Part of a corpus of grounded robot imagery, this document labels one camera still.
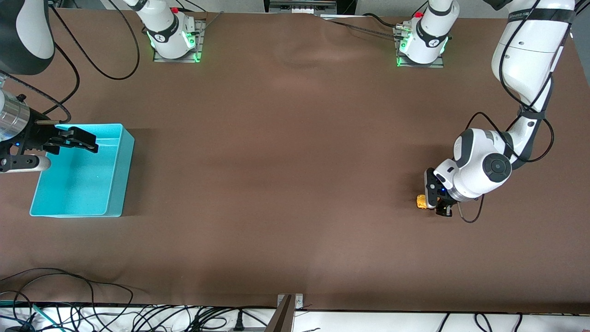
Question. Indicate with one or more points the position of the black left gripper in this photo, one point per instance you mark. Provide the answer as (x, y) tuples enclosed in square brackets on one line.
[(445, 210)]

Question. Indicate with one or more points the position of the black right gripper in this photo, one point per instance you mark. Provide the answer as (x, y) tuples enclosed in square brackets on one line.
[(38, 136)]

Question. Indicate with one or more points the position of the yellow beetle toy car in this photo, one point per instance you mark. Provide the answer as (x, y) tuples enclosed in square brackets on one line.
[(421, 202)]

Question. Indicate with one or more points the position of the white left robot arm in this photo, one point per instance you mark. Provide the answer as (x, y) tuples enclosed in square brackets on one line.
[(479, 170)]

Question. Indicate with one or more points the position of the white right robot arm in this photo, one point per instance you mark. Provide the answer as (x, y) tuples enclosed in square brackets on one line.
[(166, 32)]

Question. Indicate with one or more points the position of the teal plastic storage bin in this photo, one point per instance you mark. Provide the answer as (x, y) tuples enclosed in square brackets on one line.
[(78, 189)]

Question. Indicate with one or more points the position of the white bench ledge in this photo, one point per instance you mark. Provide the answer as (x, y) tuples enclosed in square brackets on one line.
[(368, 323)]

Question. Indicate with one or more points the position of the brown table cover sheet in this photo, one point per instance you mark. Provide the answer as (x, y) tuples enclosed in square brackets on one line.
[(295, 184)]

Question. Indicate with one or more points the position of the black power plug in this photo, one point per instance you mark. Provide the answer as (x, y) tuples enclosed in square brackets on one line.
[(238, 323)]

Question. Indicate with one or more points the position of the dark metal rack fixture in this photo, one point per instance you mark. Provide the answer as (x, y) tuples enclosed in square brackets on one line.
[(299, 7)]

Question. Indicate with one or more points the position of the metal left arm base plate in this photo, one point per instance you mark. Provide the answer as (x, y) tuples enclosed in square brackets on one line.
[(428, 65)]

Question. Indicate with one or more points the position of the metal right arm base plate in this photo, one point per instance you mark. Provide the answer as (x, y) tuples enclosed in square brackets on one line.
[(201, 44)]

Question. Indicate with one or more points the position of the metal mounting bracket plate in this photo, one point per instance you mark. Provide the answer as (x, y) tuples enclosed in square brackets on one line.
[(298, 302)]

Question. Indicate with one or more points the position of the grey aluminium post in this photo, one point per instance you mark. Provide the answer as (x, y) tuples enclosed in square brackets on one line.
[(282, 318)]

